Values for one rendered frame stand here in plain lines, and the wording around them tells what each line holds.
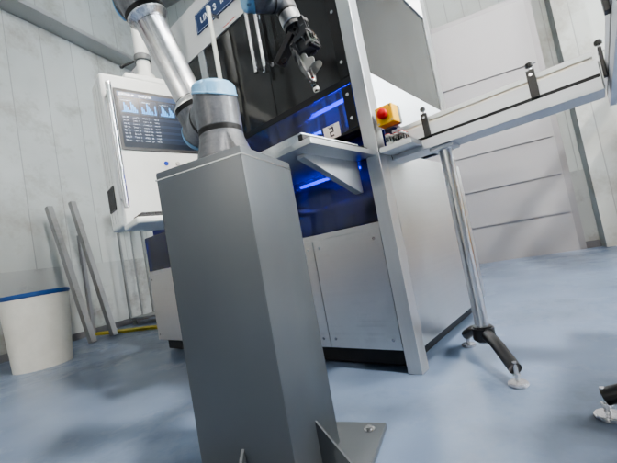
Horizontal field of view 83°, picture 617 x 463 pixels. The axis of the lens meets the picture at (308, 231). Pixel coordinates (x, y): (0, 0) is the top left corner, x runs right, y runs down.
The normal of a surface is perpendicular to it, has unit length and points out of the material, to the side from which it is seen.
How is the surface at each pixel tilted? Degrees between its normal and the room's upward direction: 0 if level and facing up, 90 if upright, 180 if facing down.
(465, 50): 90
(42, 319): 94
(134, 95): 90
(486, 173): 90
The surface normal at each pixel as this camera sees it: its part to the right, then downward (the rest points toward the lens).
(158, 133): 0.65, -0.16
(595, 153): -0.39, 0.02
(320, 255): -0.64, 0.07
